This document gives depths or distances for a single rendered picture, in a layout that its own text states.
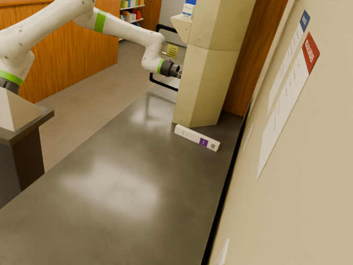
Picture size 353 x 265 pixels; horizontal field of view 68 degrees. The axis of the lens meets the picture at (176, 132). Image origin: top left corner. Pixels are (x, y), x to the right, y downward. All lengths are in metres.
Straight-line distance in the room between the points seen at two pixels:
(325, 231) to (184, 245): 0.79
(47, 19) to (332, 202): 1.32
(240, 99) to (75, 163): 1.12
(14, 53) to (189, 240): 1.05
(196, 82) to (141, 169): 0.55
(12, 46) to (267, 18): 1.29
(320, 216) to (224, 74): 1.29
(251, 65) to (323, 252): 1.56
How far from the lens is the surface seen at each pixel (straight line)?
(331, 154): 0.26
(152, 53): 1.60
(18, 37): 1.36
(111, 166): 1.20
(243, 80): 1.76
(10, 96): 1.37
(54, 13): 1.40
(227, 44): 1.41
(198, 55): 1.38
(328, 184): 0.25
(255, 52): 1.71
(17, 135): 1.44
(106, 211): 1.04
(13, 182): 1.73
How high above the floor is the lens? 1.76
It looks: 33 degrees down
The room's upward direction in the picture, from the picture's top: 12 degrees clockwise
